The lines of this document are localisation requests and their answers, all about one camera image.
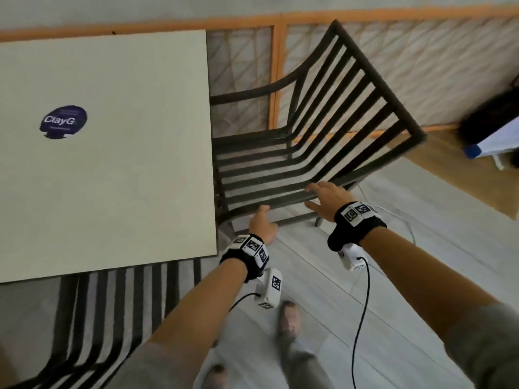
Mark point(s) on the grey trouser leg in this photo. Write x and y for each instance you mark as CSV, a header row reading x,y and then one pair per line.
x,y
304,368

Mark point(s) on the person's right hand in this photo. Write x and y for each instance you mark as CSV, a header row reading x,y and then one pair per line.
x,y
334,198

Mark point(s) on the person's right thumb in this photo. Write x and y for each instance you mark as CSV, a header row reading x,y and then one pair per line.
x,y
311,205

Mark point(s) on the white object with blue cap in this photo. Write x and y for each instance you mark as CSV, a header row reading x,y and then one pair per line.
x,y
496,143

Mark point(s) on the grey sleeve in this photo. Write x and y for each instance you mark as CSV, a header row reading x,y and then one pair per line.
x,y
486,348

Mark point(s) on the dark slatted metal chair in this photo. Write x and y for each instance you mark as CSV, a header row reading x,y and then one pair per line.
x,y
377,78
67,320

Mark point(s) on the person's left forearm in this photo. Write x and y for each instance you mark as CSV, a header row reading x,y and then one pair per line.
x,y
202,307

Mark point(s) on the person's left fingers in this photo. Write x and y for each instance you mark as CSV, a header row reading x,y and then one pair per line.
x,y
264,211

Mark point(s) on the black bag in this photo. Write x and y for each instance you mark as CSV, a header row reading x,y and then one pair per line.
x,y
486,117

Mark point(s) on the person's left hand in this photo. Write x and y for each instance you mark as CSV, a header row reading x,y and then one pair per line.
x,y
262,226

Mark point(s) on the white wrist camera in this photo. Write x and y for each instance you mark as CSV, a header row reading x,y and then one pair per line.
x,y
350,257
271,289

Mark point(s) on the dark blue round sticker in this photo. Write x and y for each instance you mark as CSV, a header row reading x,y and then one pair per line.
x,y
63,121

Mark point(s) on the person's right forearm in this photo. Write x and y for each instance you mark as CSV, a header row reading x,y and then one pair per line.
x,y
421,275

